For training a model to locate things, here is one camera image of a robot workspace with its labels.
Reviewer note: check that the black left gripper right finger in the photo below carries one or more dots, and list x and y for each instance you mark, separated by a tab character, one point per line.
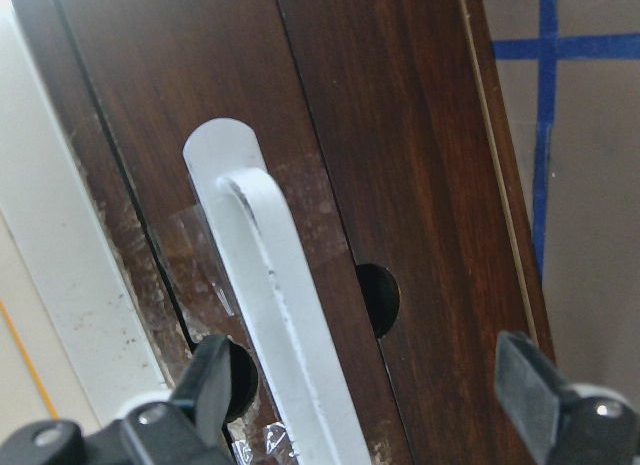
561	422

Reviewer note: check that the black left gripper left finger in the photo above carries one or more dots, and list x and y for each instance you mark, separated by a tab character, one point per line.
184	429

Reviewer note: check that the white drawer handle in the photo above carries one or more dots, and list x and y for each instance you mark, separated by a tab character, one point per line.
259	245

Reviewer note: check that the brown wooden drawer cabinet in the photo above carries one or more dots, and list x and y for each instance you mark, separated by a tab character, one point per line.
383	123

